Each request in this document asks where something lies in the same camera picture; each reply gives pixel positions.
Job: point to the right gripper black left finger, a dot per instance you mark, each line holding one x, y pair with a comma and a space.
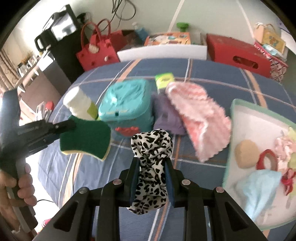
74, 221

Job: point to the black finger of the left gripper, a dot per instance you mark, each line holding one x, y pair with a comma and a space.
62, 127

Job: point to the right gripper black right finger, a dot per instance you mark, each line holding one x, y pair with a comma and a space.
214, 209

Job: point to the white cap green bottle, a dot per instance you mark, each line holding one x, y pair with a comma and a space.
80, 105

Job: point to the green yellow scrub sponge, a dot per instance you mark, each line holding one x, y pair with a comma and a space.
90, 137

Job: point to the red white hair bow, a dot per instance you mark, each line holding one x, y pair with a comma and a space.
287, 180

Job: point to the leopard print scrunchie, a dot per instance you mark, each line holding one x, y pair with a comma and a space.
151, 149

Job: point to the pink white striped towel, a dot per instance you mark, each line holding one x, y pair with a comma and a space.
206, 122

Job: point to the person's left hand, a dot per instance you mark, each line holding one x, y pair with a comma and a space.
25, 183

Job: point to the light blue face mask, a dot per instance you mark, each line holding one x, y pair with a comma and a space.
257, 191

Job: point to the blue plaid table cloth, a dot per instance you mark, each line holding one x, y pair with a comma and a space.
63, 175

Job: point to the mint green tray box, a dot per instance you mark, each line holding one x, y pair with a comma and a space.
262, 126

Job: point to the tan round sponge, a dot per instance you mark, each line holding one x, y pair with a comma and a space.
246, 154

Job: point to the teal plastic lunch box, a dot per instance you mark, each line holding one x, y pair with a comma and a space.
127, 107

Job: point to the black coffee machine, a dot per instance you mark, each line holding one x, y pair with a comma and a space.
61, 36

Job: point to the red felt handbag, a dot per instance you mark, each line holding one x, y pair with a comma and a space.
101, 49

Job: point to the pink floral cloth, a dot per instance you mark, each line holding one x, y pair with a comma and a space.
281, 151

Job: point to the purple cloth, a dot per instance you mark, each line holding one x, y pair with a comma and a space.
166, 117

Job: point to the green tissue pack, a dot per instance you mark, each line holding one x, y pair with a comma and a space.
162, 80

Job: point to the blue water bottle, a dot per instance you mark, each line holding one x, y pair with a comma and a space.
140, 31

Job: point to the orange game box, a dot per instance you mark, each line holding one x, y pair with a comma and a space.
168, 38

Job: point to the white foam board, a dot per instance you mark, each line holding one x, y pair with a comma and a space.
178, 51

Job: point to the patterned red white basket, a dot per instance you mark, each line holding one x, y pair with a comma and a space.
278, 68

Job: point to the red cardboard box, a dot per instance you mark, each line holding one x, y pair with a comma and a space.
229, 51

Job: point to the yellow gift bag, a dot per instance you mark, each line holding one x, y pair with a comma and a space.
266, 34

